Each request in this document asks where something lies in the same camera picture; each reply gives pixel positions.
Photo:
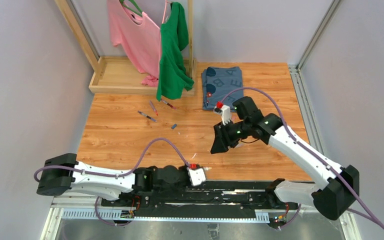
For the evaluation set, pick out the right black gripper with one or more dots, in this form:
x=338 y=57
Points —
x=223 y=135

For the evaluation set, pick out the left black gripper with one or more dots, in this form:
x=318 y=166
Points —
x=185 y=177

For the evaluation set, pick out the purple pen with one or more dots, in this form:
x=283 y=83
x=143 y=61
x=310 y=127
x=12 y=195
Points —
x=153 y=107
x=147 y=116

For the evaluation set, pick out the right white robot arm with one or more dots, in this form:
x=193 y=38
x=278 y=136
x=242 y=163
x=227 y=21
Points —
x=334 y=188

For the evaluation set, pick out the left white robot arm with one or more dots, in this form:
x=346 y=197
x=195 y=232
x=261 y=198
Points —
x=64 y=173

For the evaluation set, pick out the red pen near rack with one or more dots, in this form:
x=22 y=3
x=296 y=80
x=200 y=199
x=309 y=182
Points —
x=168 y=104

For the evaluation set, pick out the folded blue t-shirt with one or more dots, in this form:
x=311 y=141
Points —
x=221 y=85

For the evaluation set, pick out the green t-shirt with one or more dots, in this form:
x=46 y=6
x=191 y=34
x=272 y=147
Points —
x=173 y=79

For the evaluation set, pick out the wooden clothes rack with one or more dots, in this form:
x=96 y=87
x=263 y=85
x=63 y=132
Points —
x=117 y=74

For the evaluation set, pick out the pink t-shirt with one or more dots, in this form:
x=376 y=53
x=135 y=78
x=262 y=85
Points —
x=140 y=38

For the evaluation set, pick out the green clothes hanger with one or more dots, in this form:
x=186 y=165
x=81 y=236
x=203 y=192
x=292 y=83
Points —
x=132 y=6

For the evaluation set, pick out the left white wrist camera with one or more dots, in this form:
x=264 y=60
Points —
x=196 y=176

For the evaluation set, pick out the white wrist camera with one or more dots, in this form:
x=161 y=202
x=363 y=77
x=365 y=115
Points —
x=224 y=111
x=196 y=176

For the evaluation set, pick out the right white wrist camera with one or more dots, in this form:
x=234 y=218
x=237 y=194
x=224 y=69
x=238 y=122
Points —
x=224 y=111

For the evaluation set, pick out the aluminium frame rail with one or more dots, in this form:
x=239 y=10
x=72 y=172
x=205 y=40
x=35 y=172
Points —
x=80 y=216

